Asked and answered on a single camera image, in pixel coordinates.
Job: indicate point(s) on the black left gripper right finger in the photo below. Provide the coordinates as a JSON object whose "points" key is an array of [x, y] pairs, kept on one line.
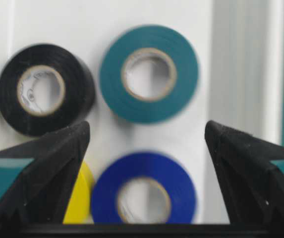
{"points": [[250, 172]]}

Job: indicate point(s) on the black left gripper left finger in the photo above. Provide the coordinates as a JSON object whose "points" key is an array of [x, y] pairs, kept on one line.
{"points": [[36, 182]]}

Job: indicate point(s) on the yellow tape roll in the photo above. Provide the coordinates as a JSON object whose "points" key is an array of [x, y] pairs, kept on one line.
{"points": [[78, 209]]}

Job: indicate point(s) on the blue tape roll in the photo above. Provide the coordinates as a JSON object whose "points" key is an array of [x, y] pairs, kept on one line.
{"points": [[158, 168]]}

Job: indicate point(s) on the black tape roll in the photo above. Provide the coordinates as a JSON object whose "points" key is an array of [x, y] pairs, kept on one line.
{"points": [[44, 88]]}

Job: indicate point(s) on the teal tape roll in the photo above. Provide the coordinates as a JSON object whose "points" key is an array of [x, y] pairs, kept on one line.
{"points": [[163, 42]]}

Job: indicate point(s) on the white plastic tray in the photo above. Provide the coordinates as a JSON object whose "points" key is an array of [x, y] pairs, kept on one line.
{"points": [[240, 50]]}

